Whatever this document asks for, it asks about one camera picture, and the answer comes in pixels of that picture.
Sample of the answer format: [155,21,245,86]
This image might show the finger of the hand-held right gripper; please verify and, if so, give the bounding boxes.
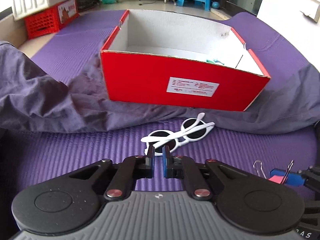
[269,165,320,189]

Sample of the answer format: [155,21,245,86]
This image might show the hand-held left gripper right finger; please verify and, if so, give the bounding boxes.
[162,145,250,202]

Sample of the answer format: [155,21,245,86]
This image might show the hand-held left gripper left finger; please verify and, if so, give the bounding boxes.
[69,145,156,202]

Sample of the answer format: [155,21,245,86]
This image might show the pink binder clip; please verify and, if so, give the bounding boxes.
[253,159,295,185]

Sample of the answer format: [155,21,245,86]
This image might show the white sunglasses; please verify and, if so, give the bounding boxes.
[140,112,215,153]

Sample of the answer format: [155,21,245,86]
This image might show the red cardboard box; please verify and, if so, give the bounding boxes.
[100,9,271,112]

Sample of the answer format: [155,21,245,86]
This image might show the person's grey purple pants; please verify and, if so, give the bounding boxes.
[0,40,320,134]

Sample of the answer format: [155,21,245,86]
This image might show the purple foam mat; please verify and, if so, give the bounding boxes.
[0,9,320,198]

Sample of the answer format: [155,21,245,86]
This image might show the red plastic crate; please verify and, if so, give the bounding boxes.
[24,0,80,40]

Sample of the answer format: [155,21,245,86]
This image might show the white plastic storage box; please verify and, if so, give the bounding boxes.
[12,0,81,22]

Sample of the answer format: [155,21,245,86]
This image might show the beige wall socket cover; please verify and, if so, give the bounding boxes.
[300,0,320,22]

